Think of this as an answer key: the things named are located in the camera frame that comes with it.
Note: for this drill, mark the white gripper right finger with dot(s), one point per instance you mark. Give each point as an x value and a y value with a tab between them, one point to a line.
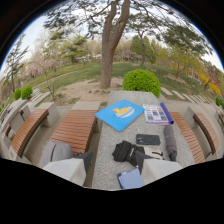
160	169

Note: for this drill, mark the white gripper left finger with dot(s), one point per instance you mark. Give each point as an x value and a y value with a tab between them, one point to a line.
65	170

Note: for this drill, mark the grey folded umbrella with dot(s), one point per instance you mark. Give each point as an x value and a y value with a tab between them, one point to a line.
170	141

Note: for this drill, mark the blue notebook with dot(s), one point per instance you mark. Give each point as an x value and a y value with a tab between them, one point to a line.
130	179

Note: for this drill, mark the black pouch bag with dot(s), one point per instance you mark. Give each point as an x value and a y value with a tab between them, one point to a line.
126	152

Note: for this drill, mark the wooden slat bench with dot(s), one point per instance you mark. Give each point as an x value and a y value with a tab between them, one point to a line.
187	136
28	131
75	130
207	131

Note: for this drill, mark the printed colourful booklet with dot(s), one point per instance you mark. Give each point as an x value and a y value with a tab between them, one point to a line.
155	114

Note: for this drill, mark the purple rolled tube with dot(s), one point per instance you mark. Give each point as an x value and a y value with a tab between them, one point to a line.
167	113

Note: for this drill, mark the blue mat with yellow duck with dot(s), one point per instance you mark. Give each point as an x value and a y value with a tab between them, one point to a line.
118	115

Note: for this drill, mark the small green bush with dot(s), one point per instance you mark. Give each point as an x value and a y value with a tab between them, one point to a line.
17	94
26	92

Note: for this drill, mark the round green bush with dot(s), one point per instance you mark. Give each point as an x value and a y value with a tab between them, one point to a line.
141	82

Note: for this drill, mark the large tree trunk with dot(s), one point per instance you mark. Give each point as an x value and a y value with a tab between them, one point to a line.
108	53

